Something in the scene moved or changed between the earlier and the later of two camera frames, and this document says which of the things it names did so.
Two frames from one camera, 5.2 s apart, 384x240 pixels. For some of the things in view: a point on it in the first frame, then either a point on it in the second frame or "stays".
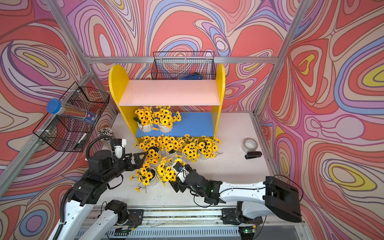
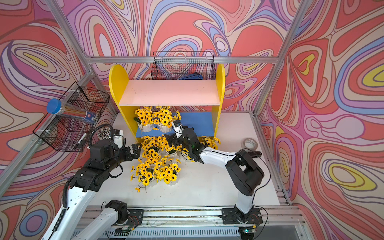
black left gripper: (137, 164) -> (136, 153)
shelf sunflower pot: (207, 147) stays
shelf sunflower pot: (162, 116) stays
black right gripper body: (178, 184) -> (177, 141)
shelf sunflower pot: (145, 121) stays
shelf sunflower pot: (151, 145) stays
